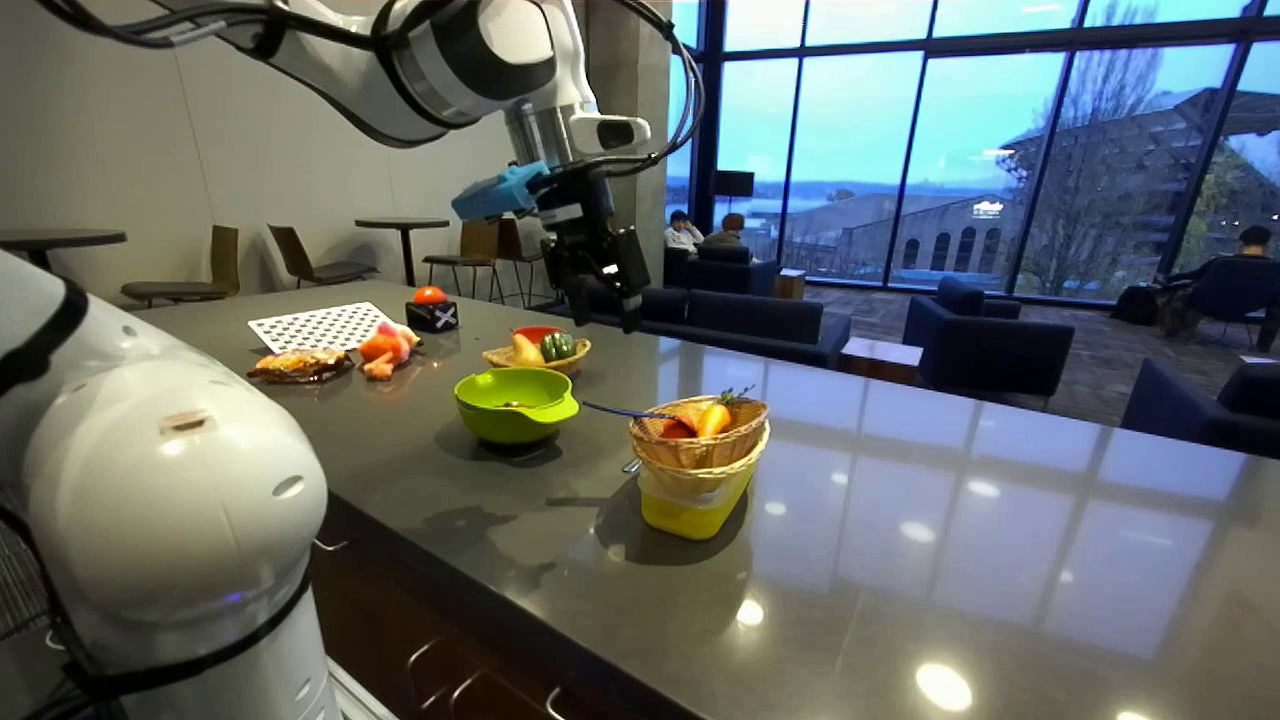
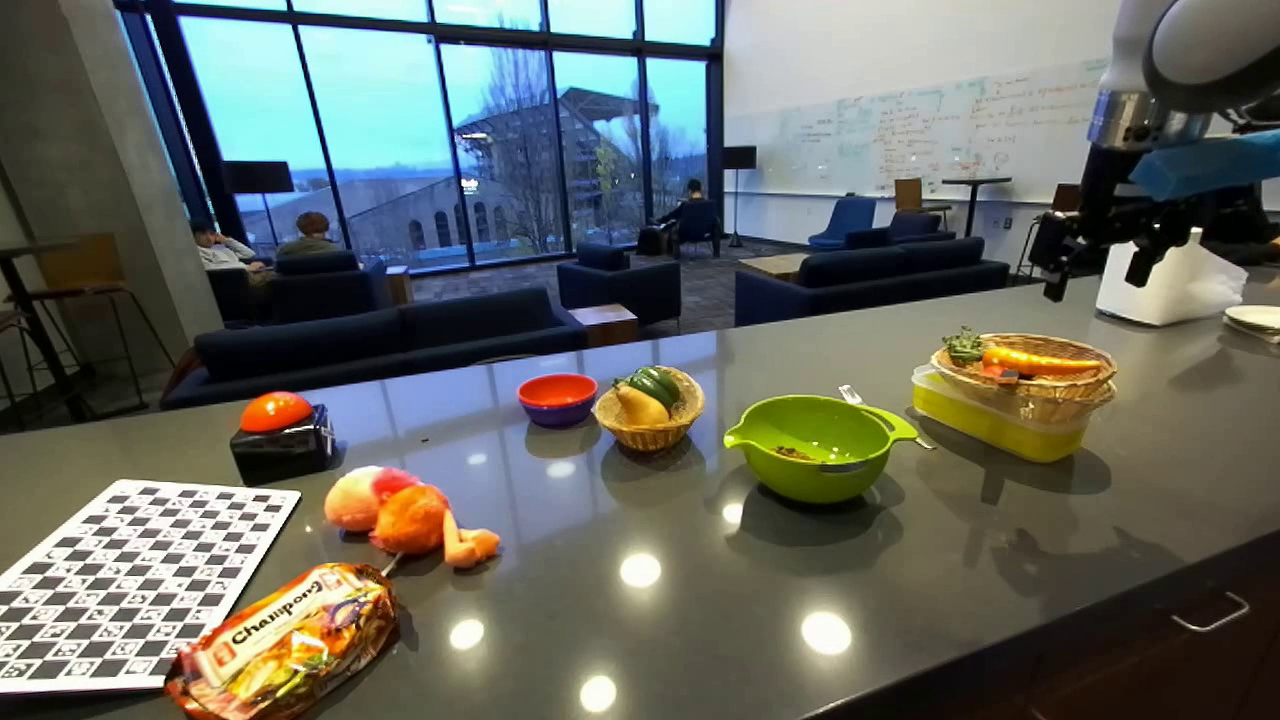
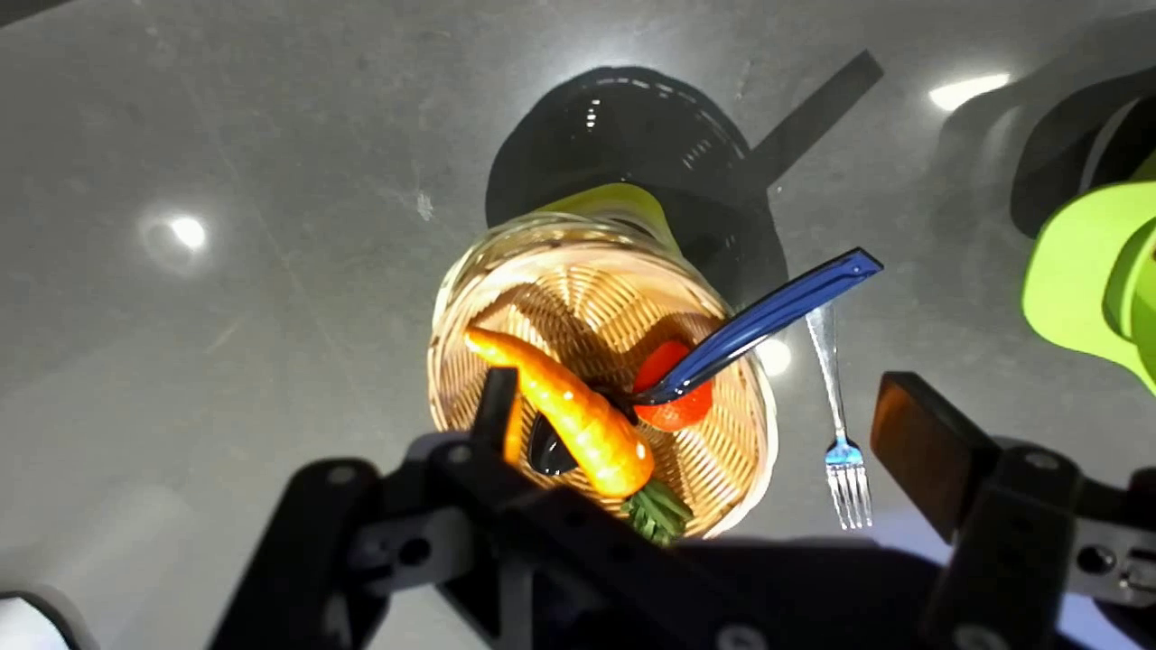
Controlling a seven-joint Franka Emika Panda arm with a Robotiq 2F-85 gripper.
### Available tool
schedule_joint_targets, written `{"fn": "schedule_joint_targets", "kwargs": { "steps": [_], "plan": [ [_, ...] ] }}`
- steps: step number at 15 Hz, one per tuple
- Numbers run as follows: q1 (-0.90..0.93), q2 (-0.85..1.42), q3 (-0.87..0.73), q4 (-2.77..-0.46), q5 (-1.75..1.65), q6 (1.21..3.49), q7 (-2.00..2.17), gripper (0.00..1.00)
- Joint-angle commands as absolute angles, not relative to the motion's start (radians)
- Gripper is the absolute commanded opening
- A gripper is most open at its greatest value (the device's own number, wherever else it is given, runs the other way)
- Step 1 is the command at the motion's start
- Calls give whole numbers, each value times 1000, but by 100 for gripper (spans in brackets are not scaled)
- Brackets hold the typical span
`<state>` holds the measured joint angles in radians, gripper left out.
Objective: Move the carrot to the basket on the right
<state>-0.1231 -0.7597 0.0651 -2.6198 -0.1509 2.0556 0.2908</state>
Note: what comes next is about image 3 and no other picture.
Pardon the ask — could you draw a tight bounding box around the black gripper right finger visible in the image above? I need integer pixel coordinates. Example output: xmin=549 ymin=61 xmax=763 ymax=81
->
xmin=872 ymin=374 xmax=1156 ymax=650

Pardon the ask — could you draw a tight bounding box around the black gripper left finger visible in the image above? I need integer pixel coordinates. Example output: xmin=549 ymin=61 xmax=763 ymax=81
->
xmin=211 ymin=362 xmax=772 ymax=650

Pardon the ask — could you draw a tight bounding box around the orange toy carrot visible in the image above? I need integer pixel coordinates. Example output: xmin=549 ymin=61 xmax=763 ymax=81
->
xmin=458 ymin=323 xmax=698 ymax=551

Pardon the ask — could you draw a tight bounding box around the large wicker basket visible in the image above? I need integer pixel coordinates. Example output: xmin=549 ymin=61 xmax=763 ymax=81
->
xmin=424 ymin=209 xmax=781 ymax=544

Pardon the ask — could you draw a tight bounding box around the silver metal fork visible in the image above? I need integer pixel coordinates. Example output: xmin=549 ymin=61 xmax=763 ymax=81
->
xmin=804 ymin=305 xmax=877 ymax=535

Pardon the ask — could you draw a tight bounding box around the green plastic bowl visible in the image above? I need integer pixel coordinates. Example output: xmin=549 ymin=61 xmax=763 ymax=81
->
xmin=1018 ymin=176 xmax=1156 ymax=401

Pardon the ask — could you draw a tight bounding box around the blue plastic spoon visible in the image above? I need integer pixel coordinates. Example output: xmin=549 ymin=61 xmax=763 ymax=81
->
xmin=660 ymin=242 xmax=890 ymax=408

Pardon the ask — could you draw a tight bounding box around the red toy tomato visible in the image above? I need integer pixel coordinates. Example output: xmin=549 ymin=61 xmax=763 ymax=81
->
xmin=628 ymin=333 xmax=720 ymax=439

